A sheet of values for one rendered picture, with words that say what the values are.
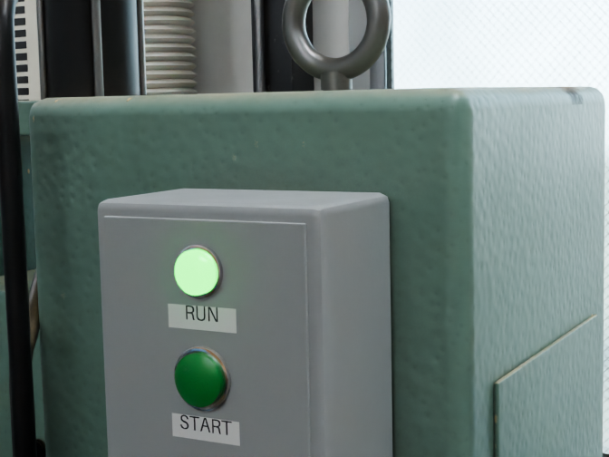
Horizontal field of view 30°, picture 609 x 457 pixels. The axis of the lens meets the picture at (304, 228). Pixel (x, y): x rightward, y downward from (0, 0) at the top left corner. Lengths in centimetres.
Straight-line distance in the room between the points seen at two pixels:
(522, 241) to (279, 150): 11
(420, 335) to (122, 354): 12
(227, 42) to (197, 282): 189
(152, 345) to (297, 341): 6
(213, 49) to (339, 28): 31
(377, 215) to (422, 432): 9
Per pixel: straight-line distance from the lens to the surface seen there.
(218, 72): 230
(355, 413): 43
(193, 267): 41
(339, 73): 57
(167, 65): 219
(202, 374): 42
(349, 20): 211
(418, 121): 44
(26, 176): 69
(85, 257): 53
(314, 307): 40
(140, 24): 67
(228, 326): 42
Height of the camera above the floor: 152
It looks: 7 degrees down
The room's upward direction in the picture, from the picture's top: 1 degrees counter-clockwise
